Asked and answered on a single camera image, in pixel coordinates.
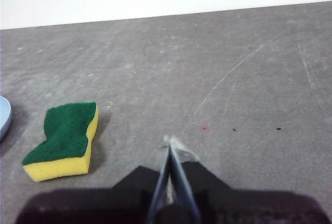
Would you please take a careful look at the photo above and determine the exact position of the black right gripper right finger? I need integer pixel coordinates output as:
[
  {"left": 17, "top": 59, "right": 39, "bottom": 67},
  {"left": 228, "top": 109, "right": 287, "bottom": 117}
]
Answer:
[{"left": 168, "top": 135, "right": 328, "bottom": 224}]

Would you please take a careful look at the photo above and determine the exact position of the light blue round plate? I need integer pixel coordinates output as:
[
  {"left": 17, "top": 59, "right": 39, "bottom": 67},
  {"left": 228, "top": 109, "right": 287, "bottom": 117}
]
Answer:
[{"left": 0, "top": 95, "right": 12, "bottom": 143}]

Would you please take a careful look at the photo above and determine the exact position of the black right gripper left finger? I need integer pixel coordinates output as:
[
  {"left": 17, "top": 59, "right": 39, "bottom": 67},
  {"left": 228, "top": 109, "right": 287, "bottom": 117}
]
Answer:
[{"left": 15, "top": 135, "right": 172, "bottom": 224}]

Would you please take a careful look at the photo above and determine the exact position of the yellow sponge with green pad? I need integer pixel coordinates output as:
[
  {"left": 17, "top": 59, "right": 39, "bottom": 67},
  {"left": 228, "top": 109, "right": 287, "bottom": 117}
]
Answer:
[{"left": 21, "top": 101, "right": 100, "bottom": 183}]

